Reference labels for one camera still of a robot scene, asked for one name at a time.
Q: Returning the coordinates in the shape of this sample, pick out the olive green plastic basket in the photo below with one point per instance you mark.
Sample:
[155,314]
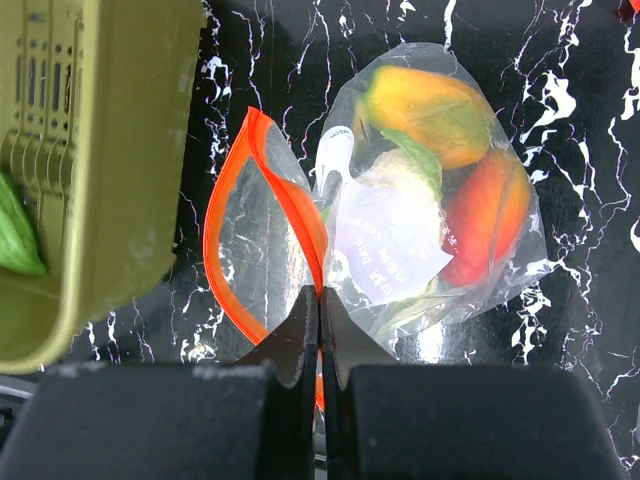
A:
[95,103]

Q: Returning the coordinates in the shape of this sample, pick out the red orange toy mango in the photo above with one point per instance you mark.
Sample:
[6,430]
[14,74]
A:
[485,217]

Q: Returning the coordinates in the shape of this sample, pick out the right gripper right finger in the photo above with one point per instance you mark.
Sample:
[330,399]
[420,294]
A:
[350,358]

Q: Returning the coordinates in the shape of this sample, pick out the clear red-zip bag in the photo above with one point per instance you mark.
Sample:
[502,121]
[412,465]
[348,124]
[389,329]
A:
[270,228]

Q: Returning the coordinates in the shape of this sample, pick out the yellow green toy mango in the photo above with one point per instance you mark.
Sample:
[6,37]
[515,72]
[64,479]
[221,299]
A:
[439,112]

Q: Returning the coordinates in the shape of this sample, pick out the green toy vegetable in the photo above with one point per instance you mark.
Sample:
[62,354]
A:
[19,246]

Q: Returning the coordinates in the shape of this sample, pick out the white toy cauliflower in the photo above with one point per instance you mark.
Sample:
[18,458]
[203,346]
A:
[389,222]

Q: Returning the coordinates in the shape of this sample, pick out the black marble pattern mat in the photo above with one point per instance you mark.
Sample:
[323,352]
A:
[563,78]

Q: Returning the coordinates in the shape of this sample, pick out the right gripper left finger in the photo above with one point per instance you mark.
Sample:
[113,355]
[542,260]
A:
[289,357]

